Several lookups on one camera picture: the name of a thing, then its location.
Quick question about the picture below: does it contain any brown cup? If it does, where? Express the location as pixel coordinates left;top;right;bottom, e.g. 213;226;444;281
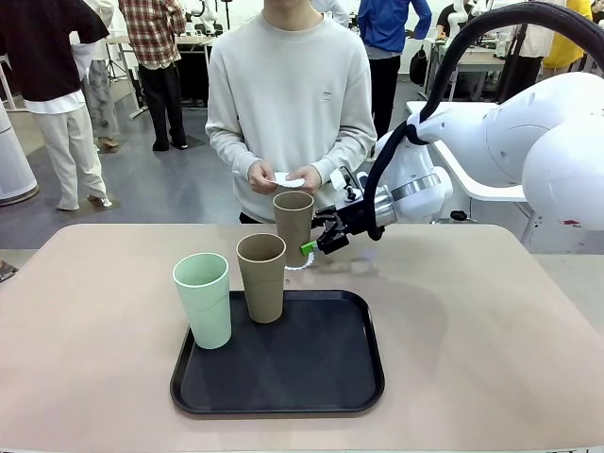
235;234;288;326
272;191;316;269

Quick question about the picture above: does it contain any grey background desk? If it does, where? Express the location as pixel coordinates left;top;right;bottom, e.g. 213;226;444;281
424;37;509;103

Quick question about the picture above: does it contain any white table with legs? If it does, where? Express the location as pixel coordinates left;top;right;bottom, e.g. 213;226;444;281
405;100;544;246

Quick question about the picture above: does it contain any seated person in black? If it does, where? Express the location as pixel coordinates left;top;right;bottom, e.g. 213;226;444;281
434;4;457;39

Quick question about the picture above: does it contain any thick black cable sleeve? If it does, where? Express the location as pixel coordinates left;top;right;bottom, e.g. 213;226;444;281
365;0;604;242

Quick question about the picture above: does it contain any person in grey sweater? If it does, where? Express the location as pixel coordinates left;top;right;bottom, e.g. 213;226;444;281
205;0;378;226

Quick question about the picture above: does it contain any black backpack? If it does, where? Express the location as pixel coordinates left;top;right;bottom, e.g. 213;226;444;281
408;44;429;89

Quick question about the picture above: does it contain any white background desk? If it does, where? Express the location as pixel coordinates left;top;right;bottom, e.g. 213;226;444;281
106;35;152;122

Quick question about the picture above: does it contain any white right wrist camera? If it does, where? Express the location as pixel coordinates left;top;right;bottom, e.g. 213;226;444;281
328;165;372;204

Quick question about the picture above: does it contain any white scalloped paper coaster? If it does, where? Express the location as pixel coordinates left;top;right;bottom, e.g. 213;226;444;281
284;249;316;272
264;171;307;189

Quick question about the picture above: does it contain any person in blue jacket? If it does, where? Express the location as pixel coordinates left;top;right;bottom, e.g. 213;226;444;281
357;0;433;143

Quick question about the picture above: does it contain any person's left hand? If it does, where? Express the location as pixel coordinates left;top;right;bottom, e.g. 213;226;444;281
287;164;324;194

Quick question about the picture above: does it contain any person's right hand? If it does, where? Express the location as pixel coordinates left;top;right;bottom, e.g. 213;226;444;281
245;159;279;194

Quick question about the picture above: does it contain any black plastic tray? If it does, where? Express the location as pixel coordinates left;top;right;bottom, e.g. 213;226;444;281
169;290;386;416

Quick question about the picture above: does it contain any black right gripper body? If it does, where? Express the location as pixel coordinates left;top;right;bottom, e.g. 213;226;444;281
335;200;378;239

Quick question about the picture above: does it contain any person in black top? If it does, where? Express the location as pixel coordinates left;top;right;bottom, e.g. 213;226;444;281
0;0;114;212

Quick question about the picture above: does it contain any person in plaid shirt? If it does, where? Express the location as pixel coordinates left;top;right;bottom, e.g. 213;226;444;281
117;0;190;153

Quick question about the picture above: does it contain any person in patterned grey skirt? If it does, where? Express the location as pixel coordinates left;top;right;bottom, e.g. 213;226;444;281
70;0;122;152

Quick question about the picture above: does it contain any person's right forearm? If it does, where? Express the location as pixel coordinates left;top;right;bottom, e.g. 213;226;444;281
206;125;263;180

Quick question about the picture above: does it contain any light green cup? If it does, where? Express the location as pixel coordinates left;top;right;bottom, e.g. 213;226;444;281
172;253;233;351

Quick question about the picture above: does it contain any person in yellow coat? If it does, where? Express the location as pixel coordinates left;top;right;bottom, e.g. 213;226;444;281
542;27;589;76

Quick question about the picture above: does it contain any person in cream top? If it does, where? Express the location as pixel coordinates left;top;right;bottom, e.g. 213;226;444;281
499;18;558;103

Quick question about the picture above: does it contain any person's left forearm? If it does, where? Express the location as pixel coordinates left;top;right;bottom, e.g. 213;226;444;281
309;126;378;183

